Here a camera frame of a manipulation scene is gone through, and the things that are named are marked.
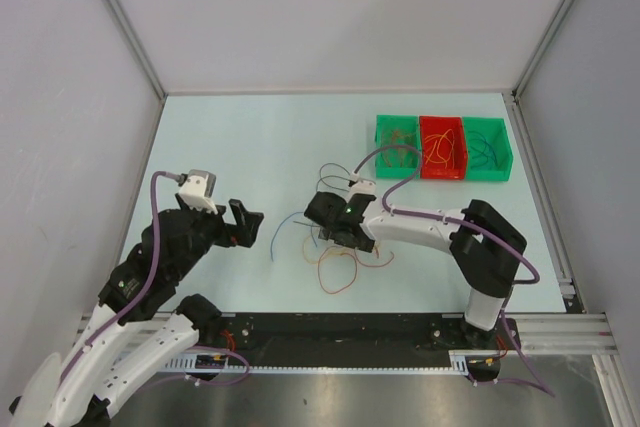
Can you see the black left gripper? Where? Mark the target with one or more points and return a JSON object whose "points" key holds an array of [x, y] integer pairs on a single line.
{"points": [[243, 231]]}

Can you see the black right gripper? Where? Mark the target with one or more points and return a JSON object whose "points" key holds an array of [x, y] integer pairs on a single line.
{"points": [[328, 234]]}

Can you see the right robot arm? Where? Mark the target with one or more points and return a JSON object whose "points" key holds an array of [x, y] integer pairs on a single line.
{"points": [[487, 249]]}

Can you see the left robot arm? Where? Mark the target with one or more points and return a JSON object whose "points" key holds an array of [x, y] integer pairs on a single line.
{"points": [[90, 385]]}

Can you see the green bin left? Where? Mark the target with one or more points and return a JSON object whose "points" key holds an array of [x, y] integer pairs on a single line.
{"points": [[403, 133]]}

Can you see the green bin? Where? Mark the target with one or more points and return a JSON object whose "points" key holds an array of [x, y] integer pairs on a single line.
{"points": [[490, 157], [403, 133]]}

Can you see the red bin middle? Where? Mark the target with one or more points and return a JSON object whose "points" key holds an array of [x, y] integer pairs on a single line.
{"points": [[444, 151]]}

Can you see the green bin right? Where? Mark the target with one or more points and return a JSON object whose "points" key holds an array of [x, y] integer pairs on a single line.
{"points": [[490, 157]]}

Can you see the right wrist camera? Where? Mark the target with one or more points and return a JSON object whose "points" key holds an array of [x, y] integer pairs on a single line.
{"points": [[359, 185]]}

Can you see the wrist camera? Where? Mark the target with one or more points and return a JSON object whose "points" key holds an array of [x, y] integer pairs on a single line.
{"points": [[195, 191], [359, 185]]}

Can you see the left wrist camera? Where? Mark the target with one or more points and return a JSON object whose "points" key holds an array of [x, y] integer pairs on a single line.
{"points": [[195, 191]]}

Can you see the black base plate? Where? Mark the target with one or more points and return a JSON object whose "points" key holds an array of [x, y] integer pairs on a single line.
{"points": [[347, 340]]}

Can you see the aluminium frame post left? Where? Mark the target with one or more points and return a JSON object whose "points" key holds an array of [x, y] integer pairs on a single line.
{"points": [[134, 44]]}

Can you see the aluminium frame post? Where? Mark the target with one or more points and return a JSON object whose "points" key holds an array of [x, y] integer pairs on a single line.
{"points": [[134, 44], [552, 29]]}

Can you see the aluminium frame post right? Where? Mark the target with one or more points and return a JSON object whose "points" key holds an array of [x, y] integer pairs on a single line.
{"points": [[552, 29]]}

